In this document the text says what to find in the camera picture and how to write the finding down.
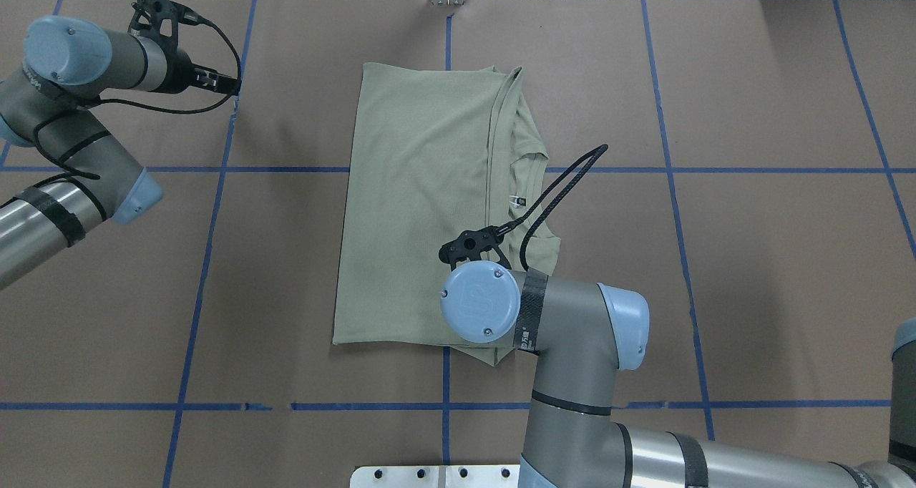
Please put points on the olive green long-sleeve shirt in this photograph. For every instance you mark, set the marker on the olive green long-sleeve shirt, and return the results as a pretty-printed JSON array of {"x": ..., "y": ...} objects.
[{"x": 434, "y": 153}]

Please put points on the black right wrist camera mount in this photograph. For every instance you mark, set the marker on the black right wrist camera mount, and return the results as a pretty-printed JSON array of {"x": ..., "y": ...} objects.
[{"x": 470, "y": 246}]

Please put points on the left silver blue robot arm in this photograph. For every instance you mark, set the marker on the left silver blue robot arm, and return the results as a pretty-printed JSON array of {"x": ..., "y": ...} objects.
[{"x": 48, "y": 105}]

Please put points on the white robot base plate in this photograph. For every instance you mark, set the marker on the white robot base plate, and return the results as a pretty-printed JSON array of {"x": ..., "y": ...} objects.
[{"x": 484, "y": 475}]

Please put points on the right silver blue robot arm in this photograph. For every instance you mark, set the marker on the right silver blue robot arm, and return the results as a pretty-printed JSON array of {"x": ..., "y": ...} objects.
[{"x": 583, "y": 334}]

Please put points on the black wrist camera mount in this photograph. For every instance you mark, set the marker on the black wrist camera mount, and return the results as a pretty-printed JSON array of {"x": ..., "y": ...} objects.
[
  {"x": 161, "y": 16},
  {"x": 470, "y": 246}
]

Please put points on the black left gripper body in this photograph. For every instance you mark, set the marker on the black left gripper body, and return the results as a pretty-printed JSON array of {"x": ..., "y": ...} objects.
[{"x": 176, "y": 74}]

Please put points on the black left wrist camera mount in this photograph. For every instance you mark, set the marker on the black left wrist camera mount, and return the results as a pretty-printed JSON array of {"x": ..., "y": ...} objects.
[{"x": 161, "y": 16}]

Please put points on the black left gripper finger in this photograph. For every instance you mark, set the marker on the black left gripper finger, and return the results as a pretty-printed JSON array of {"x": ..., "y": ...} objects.
[{"x": 226, "y": 85}]

